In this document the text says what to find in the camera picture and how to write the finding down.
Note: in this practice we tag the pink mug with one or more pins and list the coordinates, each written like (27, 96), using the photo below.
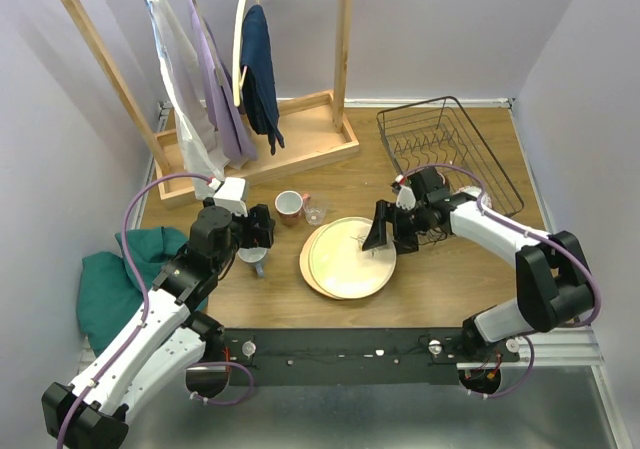
(289, 205)

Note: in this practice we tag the lavender hanging garment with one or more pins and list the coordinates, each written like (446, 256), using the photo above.
(236, 142)

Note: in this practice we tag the black wire dish rack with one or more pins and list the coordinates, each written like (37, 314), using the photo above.
(440, 130)

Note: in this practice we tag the navy hanging garment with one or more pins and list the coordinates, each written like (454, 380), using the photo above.
(259, 90)

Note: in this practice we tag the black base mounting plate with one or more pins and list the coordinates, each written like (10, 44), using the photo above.
(357, 356)

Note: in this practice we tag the green cloth pile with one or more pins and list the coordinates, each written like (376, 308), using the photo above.
(109, 293)

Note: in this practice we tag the cream round hanger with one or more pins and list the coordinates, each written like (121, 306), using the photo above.
(238, 72)

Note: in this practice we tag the cream plate with branch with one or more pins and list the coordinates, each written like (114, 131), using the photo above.
(342, 268)

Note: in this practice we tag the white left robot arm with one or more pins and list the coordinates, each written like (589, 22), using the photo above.
(167, 334)

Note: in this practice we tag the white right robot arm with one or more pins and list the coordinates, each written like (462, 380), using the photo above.
(554, 285)

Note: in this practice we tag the clear drinking glass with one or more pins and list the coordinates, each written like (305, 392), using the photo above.
(315, 208)

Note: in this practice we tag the wooden clothes rack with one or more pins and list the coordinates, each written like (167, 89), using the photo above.
(315, 128)

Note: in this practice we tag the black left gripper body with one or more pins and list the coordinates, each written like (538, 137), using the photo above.
(260, 225)

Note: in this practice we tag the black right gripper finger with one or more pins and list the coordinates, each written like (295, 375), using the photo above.
(377, 236)
(406, 245)

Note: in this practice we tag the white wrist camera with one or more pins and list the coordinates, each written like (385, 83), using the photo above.
(405, 198)
(231, 194)

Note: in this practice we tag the orange rimmed bird plate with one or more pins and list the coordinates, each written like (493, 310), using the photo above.
(305, 267)

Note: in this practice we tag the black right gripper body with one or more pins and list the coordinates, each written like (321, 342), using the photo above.
(405, 219)

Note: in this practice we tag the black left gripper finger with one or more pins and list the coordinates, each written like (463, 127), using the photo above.
(257, 215)
(265, 226)

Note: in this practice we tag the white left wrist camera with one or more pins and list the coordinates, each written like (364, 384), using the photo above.
(231, 194)

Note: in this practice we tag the white hanging garment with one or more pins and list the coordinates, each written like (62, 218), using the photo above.
(198, 140)

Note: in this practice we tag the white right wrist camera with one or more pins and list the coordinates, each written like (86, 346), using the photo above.
(405, 198)

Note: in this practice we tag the grey blue mug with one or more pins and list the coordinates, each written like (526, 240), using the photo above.
(254, 257)

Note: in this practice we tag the dark ceramic bowl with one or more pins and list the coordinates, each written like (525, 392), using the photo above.
(442, 171)

